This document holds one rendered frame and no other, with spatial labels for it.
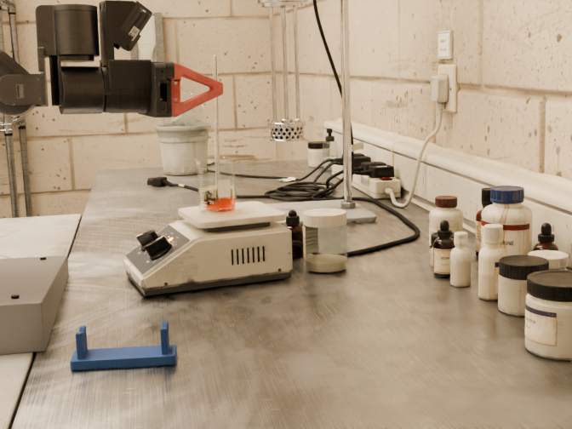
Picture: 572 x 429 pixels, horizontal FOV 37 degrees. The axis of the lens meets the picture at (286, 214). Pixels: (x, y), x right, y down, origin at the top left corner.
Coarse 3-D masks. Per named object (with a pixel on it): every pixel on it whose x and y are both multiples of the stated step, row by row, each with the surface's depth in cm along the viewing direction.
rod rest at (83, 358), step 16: (80, 336) 82; (80, 352) 82; (96, 352) 84; (112, 352) 84; (128, 352) 83; (144, 352) 83; (160, 352) 83; (176, 352) 85; (80, 368) 82; (96, 368) 82; (112, 368) 82
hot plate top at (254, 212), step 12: (240, 204) 119; (252, 204) 119; (264, 204) 119; (180, 216) 116; (192, 216) 111; (204, 216) 111; (216, 216) 111; (228, 216) 111; (240, 216) 110; (252, 216) 110; (264, 216) 110; (276, 216) 111; (204, 228) 108
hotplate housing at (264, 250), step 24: (192, 240) 107; (216, 240) 108; (240, 240) 109; (264, 240) 110; (288, 240) 111; (168, 264) 106; (192, 264) 107; (216, 264) 108; (240, 264) 110; (264, 264) 111; (288, 264) 112; (144, 288) 106; (168, 288) 107; (192, 288) 108
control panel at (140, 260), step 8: (160, 232) 117; (168, 232) 115; (176, 232) 113; (176, 240) 110; (184, 240) 109; (136, 248) 117; (176, 248) 108; (128, 256) 115; (136, 256) 113; (144, 256) 112; (136, 264) 111; (144, 264) 109; (152, 264) 107; (144, 272) 106
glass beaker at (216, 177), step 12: (228, 156) 111; (204, 168) 111; (216, 168) 111; (228, 168) 111; (204, 180) 111; (216, 180) 111; (228, 180) 112; (204, 192) 112; (216, 192) 111; (228, 192) 112; (204, 204) 112; (216, 204) 112; (228, 204) 112
